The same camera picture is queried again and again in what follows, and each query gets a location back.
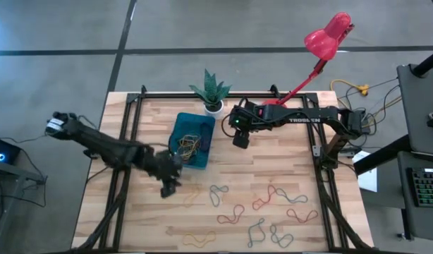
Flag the black desk support bar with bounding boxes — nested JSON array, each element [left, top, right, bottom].
[[353, 133, 413, 176]]

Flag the red desk lamp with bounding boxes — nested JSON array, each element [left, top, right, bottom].
[[260, 11, 355, 109]]

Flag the white paper sheet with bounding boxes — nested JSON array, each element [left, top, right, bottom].
[[352, 150, 379, 193]]

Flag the black keyboard desk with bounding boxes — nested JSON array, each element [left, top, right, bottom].
[[396, 151, 433, 243]]

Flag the black box with blue light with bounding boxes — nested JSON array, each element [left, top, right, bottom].
[[0, 135, 22, 167]]

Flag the green plant in white pot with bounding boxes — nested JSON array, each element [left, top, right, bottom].
[[188, 68, 233, 120]]

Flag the yellow cable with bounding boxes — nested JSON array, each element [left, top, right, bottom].
[[329, 78, 370, 98]]

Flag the red rubber band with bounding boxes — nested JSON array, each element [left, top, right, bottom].
[[286, 208, 319, 224], [216, 204, 245, 226], [251, 184, 278, 212]]

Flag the blue rubber band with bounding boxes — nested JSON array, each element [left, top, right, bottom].
[[247, 217, 267, 249], [274, 188, 309, 205], [209, 184, 230, 208], [269, 224, 295, 250]]

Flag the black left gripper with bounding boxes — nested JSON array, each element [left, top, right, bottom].
[[141, 145, 185, 200]]

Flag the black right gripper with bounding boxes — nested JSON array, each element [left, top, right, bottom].
[[227, 99, 264, 150]]

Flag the blue plastic bin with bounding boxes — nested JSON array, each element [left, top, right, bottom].
[[167, 111, 217, 171]]

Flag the backlit keyboard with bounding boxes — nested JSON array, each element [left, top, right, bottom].
[[411, 167, 433, 209]]

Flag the black floor cable tangle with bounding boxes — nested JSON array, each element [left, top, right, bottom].
[[338, 83, 403, 142]]

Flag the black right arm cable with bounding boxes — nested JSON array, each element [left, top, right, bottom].
[[221, 111, 236, 139]]

